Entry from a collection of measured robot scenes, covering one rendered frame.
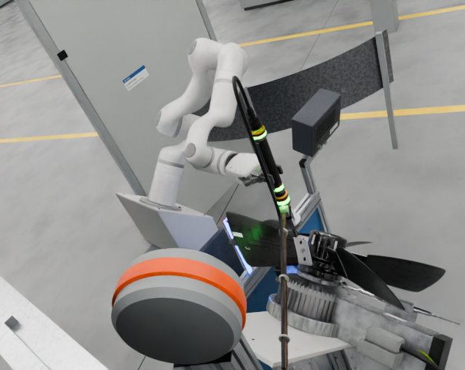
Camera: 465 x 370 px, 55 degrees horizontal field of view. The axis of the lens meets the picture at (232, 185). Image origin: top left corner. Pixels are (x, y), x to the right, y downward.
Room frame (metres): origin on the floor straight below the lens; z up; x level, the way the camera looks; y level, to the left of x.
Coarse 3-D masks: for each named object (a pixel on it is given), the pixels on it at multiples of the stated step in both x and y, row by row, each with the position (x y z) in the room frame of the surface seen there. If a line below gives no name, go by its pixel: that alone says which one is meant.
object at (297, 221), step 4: (280, 208) 1.02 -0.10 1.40; (288, 208) 1.01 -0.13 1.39; (284, 212) 1.00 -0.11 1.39; (288, 212) 1.00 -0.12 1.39; (288, 216) 1.00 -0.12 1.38; (296, 216) 1.06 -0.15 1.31; (300, 216) 1.05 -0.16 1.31; (288, 220) 1.02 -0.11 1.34; (292, 220) 1.02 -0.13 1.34; (296, 220) 1.04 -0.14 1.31; (300, 220) 1.03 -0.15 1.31; (288, 224) 1.02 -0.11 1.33; (292, 224) 1.01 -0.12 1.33; (296, 224) 1.02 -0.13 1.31; (288, 228) 1.02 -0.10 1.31; (292, 228) 1.02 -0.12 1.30
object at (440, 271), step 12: (372, 264) 0.91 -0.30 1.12; (384, 264) 0.89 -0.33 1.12; (396, 264) 0.87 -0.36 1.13; (408, 264) 0.85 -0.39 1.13; (420, 264) 0.82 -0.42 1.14; (384, 276) 0.90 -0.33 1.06; (396, 276) 0.88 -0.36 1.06; (408, 276) 0.86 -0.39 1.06; (420, 276) 0.84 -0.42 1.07; (432, 276) 0.82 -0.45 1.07; (408, 288) 0.88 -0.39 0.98; (420, 288) 0.86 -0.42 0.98
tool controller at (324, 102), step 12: (324, 96) 1.79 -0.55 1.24; (336, 96) 1.76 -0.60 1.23; (312, 108) 1.73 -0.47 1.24; (324, 108) 1.71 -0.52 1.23; (336, 108) 1.75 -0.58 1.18; (300, 120) 1.68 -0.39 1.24; (312, 120) 1.66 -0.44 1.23; (324, 120) 1.68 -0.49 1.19; (336, 120) 1.77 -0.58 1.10; (300, 132) 1.68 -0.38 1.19; (312, 132) 1.63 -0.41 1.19; (324, 132) 1.70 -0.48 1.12; (300, 144) 1.69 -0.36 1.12; (312, 144) 1.64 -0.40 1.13; (324, 144) 1.68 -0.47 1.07; (312, 156) 1.66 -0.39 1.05
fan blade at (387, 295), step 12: (336, 252) 0.88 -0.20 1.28; (348, 252) 0.73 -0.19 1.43; (348, 264) 0.83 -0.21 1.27; (360, 264) 0.74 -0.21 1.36; (348, 276) 0.84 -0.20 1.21; (360, 276) 0.78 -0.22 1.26; (372, 276) 0.71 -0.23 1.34; (372, 288) 0.74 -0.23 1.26; (384, 288) 0.68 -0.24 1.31; (384, 300) 0.70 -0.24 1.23; (396, 300) 0.66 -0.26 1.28
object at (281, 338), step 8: (232, 80) 1.00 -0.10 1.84; (240, 88) 1.05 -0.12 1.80; (240, 104) 0.97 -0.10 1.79; (248, 104) 1.05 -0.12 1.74; (240, 112) 0.97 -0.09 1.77; (248, 128) 0.97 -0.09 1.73; (256, 152) 0.97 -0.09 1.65; (264, 168) 0.97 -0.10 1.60; (264, 176) 0.97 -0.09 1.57; (272, 192) 0.96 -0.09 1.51; (280, 216) 0.95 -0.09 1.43; (280, 224) 0.93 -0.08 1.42; (280, 232) 0.93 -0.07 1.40; (280, 280) 0.77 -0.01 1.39; (288, 280) 0.76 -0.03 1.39; (280, 336) 0.61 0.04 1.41; (288, 336) 0.61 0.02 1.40
